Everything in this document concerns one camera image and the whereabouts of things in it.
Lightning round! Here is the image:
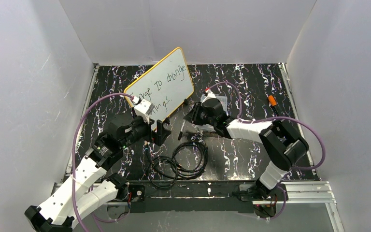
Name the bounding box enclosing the yellow framed whiteboard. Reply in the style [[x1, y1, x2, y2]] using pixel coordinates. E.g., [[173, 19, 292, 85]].
[[124, 47, 195, 121]]

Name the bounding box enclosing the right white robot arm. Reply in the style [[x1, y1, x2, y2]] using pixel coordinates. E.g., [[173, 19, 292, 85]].
[[184, 98, 309, 198]]

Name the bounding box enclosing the clear plastic screw box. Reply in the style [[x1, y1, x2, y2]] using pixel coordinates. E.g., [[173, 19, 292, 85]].
[[197, 95, 228, 132]]

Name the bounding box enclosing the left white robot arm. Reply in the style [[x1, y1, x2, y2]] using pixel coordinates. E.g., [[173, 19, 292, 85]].
[[25, 116, 171, 232]]

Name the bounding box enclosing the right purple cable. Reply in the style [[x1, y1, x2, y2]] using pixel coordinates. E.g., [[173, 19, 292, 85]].
[[209, 81, 326, 221]]

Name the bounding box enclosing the orange handled screwdriver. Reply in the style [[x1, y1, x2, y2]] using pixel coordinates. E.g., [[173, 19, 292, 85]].
[[268, 95, 282, 116]]

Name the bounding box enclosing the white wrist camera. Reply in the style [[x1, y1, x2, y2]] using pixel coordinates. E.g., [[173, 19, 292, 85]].
[[132, 96, 155, 124], [203, 88, 216, 101]]

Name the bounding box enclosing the black coiled cable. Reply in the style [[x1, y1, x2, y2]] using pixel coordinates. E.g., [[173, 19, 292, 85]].
[[143, 141, 209, 190]]

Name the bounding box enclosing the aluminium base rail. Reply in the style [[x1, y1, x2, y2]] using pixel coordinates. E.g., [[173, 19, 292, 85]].
[[41, 181, 344, 232]]

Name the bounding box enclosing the white whiteboard marker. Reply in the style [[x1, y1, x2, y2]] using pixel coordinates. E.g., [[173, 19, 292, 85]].
[[177, 120, 186, 141]]

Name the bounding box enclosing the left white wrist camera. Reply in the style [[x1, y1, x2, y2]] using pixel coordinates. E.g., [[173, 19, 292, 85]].
[[132, 96, 155, 124]]

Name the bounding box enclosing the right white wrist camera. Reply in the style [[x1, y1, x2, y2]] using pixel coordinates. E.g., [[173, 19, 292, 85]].
[[203, 88, 216, 101]]

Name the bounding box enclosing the purple cable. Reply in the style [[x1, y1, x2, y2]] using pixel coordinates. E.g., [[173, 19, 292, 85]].
[[209, 81, 326, 221], [71, 93, 137, 232]]

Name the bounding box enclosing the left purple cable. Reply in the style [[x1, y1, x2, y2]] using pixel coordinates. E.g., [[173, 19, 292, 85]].
[[71, 93, 137, 232]]

